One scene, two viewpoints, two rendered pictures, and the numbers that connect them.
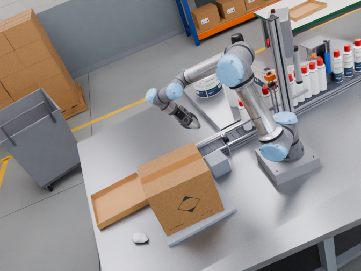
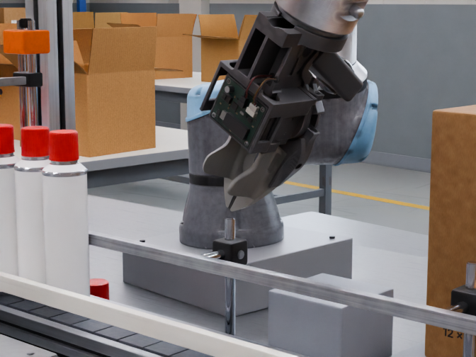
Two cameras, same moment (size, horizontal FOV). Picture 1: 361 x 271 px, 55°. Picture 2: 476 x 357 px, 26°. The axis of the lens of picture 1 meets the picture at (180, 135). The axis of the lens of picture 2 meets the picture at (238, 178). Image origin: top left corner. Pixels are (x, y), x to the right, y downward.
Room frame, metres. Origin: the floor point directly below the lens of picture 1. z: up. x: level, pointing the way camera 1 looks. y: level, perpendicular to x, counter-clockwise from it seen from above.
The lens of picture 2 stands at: (2.23, 0.64, 1.23)
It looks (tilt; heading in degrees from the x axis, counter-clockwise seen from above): 10 degrees down; 229
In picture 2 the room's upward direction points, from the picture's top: straight up
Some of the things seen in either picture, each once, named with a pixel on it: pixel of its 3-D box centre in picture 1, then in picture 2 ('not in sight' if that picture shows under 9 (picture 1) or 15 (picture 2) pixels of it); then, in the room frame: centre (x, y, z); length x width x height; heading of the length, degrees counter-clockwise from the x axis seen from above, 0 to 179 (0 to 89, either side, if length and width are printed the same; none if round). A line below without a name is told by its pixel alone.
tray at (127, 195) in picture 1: (118, 199); not in sight; (1.50, 0.46, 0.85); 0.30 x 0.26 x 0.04; 98
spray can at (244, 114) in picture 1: (244, 114); (65, 218); (1.62, -0.38, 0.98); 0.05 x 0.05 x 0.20
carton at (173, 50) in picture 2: not in sight; (152, 45); (-1.38, -4.34, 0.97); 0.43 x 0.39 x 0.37; 179
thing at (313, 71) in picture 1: (313, 78); not in sight; (1.69, -0.85, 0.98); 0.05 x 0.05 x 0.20
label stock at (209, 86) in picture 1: (206, 81); not in sight; (2.22, -0.32, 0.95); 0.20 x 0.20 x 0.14
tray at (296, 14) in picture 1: (303, 9); not in sight; (3.06, -1.51, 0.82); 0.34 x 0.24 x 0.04; 97
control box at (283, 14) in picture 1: (280, 33); not in sight; (1.57, -0.65, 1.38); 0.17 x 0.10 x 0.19; 153
